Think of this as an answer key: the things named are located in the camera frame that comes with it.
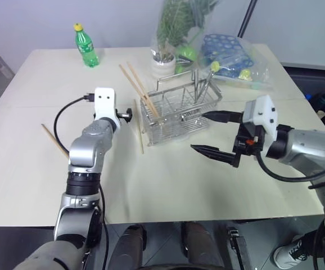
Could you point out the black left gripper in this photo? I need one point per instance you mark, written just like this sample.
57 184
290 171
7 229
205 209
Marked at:
125 114

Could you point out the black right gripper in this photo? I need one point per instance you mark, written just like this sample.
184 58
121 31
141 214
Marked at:
247 143

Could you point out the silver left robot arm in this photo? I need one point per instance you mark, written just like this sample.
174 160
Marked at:
86 146

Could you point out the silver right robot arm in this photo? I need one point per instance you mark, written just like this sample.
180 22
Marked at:
306 146

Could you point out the wooden chopstick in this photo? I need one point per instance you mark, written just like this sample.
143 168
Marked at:
139 126
134 84
54 139
141 83

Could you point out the white plant pot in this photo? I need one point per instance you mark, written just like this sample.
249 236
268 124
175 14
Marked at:
164 64

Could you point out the yellow-green small ball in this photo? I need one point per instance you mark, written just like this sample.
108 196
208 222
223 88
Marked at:
214 67

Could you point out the clear plastic bag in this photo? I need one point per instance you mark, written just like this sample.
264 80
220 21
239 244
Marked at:
252 76

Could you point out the green plastic soda bottle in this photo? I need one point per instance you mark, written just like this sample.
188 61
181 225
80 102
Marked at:
87 47

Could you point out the green round toy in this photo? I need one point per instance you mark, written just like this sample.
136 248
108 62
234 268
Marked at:
185 54

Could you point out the blue tube rack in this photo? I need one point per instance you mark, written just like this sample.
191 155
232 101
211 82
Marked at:
224 47

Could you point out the green leafy plant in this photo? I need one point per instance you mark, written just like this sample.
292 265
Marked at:
176 19

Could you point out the dark rounded shape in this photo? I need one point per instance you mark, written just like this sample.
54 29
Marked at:
202 244
130 247

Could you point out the black metal bar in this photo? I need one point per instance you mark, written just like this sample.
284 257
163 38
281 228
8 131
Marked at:
239 250

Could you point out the black slanted pole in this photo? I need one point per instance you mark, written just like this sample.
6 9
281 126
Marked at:
247 18

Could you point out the white sneaker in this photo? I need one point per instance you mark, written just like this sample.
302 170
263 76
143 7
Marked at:
289 251

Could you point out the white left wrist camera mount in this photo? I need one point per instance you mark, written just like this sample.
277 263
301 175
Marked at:
104 105

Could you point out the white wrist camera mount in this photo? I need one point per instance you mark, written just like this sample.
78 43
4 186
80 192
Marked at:
263 112
104 105

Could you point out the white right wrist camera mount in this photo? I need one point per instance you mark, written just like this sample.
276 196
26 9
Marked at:
263 112

